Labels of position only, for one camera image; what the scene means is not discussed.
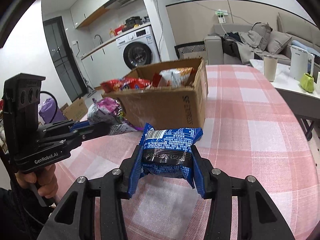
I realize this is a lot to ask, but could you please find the pink plaid tablecloth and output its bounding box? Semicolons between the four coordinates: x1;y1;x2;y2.
53;64;320;240

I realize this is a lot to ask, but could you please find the white purple snack bag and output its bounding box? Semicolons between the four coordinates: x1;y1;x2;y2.
151;67;195;88

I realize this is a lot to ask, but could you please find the purple bag on floor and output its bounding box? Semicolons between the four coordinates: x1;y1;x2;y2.
38;98;66;124

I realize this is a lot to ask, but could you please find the black camera cable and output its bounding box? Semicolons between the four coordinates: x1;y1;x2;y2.
38;90;59;124

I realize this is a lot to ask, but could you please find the cardboard box on floor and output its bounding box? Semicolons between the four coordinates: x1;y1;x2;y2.
60;98;88;121

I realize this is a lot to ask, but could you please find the kitchen faucet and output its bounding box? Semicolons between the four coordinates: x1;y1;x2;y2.
94;34;103;45

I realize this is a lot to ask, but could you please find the wall power socket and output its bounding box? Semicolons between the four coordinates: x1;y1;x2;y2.
215;9;228;24

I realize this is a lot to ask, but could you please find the black glass door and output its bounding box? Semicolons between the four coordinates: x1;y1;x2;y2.
43;16;87;102

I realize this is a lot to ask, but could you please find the purple silver snack bag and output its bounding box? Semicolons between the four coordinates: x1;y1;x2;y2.
87;97;143;135

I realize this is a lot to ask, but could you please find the SF cardboard box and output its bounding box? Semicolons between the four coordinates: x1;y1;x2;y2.
102;58;208;129

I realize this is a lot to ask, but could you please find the white kitchen cabinet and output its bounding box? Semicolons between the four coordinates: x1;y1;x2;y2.
82;41;131;88

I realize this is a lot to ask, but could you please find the beige cup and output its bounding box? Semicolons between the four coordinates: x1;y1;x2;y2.
264;56;278;82

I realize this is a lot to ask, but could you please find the green small pot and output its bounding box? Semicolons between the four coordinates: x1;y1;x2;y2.
300;73;315;93

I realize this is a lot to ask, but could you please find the red snack bag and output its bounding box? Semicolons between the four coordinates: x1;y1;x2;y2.
100;77;151;93

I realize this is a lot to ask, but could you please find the grey cushion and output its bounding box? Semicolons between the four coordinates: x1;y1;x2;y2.
266;30;292;55

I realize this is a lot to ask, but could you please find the black basket on washer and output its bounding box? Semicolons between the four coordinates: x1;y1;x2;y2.
125;16;142;29

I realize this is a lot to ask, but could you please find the white electric kettle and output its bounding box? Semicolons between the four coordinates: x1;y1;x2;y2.
290;45;315;81

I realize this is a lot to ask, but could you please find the blue snack packet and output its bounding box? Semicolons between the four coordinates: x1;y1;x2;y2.
139;123;203;187

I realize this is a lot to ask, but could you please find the black patterned chair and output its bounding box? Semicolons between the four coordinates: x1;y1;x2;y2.
175;41;208;62

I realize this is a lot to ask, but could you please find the white washing machine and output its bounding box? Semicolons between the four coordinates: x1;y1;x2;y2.
116;25;160;70

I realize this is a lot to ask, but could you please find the grey sofa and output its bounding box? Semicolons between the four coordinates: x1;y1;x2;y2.
204;12;319;65

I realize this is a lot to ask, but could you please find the dark clothes pile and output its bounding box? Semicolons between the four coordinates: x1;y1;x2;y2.
221;32;254;64

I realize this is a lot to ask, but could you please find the white side table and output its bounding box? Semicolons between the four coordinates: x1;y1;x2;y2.
249;58;320;120

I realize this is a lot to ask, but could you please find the left hand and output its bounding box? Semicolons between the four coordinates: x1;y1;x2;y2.
15;164;59;198

